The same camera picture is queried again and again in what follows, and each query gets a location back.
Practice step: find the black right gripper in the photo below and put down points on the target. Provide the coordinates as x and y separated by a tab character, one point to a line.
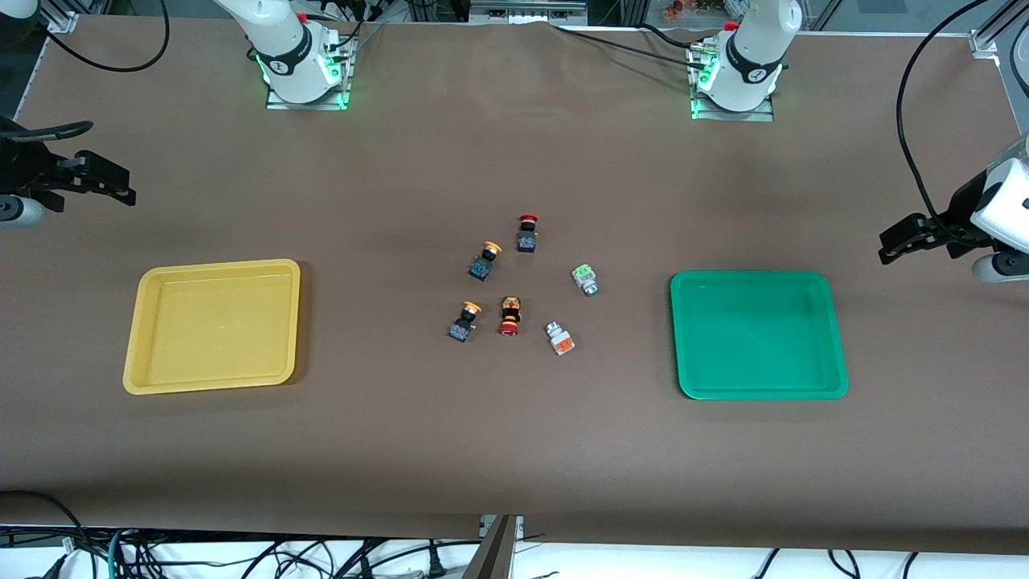
28	169

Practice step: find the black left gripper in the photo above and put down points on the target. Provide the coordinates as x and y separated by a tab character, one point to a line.
958	219

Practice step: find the white button green block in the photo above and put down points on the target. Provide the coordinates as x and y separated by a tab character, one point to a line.
584	277

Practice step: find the white button orange block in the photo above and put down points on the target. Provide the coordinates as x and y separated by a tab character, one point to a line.
561	344

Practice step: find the yellow button blue body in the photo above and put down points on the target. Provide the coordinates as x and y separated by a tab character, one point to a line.
481	267
461	329

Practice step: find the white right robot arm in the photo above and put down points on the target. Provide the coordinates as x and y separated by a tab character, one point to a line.
289	56

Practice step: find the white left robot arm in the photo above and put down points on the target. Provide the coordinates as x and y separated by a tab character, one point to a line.
752	56

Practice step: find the yellow plastic tray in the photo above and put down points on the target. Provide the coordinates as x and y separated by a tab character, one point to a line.
213	330

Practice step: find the green plastic tray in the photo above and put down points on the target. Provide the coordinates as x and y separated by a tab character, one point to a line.
756	338

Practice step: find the red button blue body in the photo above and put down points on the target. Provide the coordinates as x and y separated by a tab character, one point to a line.
527	240

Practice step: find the red button orange body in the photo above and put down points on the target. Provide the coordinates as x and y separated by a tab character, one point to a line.
510	310

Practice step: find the brown table cover mat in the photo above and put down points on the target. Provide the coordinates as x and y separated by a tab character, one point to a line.
514	442

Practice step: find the grey equipment box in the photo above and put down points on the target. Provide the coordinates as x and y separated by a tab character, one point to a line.
522	10

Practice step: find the brown wooden beam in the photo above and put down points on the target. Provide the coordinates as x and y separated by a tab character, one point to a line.
494	559

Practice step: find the aluminium frame profile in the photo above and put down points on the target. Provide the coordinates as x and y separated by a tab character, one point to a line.
60	20
985	40

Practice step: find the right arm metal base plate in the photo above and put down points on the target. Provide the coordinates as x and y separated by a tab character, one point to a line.
309	105

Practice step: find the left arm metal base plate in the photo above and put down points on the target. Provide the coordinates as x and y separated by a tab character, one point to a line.
731	117

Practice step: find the metal table edge bracket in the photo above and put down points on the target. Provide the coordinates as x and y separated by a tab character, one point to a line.
485	527

